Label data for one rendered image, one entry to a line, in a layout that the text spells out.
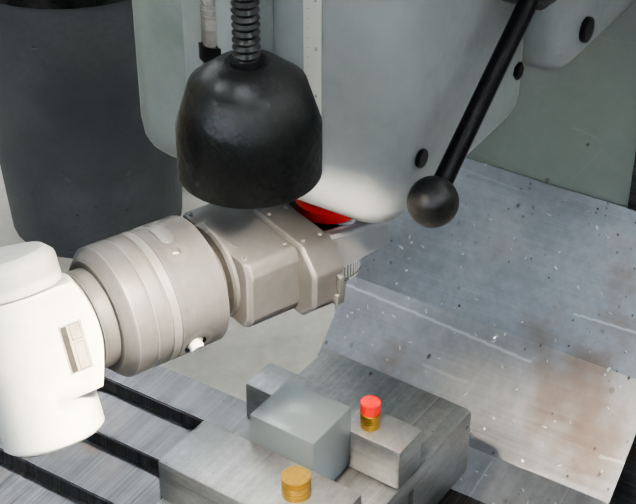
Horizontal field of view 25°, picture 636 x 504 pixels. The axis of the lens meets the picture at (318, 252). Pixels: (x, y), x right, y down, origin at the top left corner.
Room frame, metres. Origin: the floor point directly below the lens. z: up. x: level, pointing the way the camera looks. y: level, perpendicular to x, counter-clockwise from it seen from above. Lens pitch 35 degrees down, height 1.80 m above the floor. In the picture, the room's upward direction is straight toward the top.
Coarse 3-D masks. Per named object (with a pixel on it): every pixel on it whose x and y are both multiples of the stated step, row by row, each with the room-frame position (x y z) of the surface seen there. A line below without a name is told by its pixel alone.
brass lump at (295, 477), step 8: (288, 472) 0.79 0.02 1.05; (296, 472) 0.79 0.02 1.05; (304, 472) 0.79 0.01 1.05; (288, 480) 0.78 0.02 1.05; (296, 480) 0.78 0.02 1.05; (304, 480) 0.78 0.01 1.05; (288, 488) 0.78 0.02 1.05; (296, 488) 0.78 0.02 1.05; (304, 488) 0.78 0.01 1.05; (288, 496) 0.78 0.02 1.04; (296, 496) 0.78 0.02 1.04; (304, 496) 0.78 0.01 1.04
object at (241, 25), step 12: (240, 0) 0.61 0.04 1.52; (252, 0) 0.61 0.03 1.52; (240, 12) 0.61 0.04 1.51; (252, 12) 0.61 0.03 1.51; (240, 24) 0.61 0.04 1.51; (252, 24) 0.62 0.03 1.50; (240, 36) 0.61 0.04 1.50; (252, 36) 0.61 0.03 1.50; (240, 48) 0.61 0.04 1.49; (252, 48) 0.61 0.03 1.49; (240, 60) 0.61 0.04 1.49; (252, 60) 0.61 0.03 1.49
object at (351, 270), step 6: (312, 222) 0.82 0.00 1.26; (348, 222) 0.82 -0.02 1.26; (354, 222) 0.82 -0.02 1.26; (324, 228) 0.82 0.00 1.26; (330, 228) 0.82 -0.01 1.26; (354, 264) 0.83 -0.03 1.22; (360, 264) 0.83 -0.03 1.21; (348, 270) 0.82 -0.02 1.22; (354, 270) 0.83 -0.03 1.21; (348, 276) 0.82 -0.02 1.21; (354, 276) 0.82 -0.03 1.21
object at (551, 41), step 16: (560, 0) 0.87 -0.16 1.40; (576, 0) 0.87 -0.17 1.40; (592, 0) 0.89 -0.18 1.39; (608, 0) 0.92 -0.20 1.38; (624, 0) 0.95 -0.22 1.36; (544, 16) 0.87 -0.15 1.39; (560, 16) 0.87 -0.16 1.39; (576, 16) 0.87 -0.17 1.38; (592, 16) 0.90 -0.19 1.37; (608, 16) 0.92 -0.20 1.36; (528, 32) 0.87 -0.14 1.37; (544, 32) 0.87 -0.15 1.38; (560, 32) 0.87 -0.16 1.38; (576, 32) 0.88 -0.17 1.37; (592, 32) 0.89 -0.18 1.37; (528, 48) 0.87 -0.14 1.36; (544, 48) 0.87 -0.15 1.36; (560, 48) 0.87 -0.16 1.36; (576, 48) 0.88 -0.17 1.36; (528, 64) 0.88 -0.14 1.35; (544, 64) 0.87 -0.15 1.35; (560, 64) 0.87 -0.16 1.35
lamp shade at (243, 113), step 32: (224, 64) 0.62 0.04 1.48; (256, 64) 0.61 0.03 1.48; (288, 64) 0.63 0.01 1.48; (192, 96) 0.61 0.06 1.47; (224, 96) 0.60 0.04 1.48; (256, 96) 0.60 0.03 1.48; (288, 96) 0.60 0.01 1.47; (192, 128) 0.60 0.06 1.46; (224, 128) 0.59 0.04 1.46; (256, 128) 0.59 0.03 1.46; (288, 128) 0.59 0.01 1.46; (320, 128) 0.61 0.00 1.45; (192, 160) 0.60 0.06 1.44; (224, 160) 0.59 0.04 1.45; (256, 160) 0.58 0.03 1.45; (288, 160) 0.59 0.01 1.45; (320, 160) 0.61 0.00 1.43; (192, 192) 0.60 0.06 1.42; (224, 192) 0.59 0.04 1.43; (256, 192) 0.58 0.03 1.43; (288, 192) 0.59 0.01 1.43
